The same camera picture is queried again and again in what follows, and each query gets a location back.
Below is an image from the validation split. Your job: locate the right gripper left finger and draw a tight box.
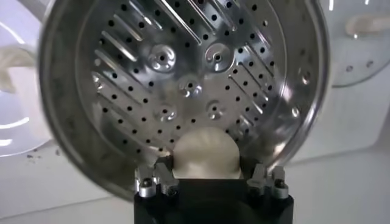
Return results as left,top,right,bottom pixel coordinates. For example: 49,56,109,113
135,155,181,199

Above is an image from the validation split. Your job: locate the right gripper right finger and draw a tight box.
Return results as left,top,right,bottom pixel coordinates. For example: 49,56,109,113
240,156,290,200

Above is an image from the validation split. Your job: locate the stainless steel steamer basket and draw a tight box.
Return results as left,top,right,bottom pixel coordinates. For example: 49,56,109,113
5,0,332,202

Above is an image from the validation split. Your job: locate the white round plate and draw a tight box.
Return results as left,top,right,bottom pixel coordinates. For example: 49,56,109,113
0,21,54,158

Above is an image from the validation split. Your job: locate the glass pot lid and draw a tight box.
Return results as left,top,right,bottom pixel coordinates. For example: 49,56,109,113
330,0,390,89

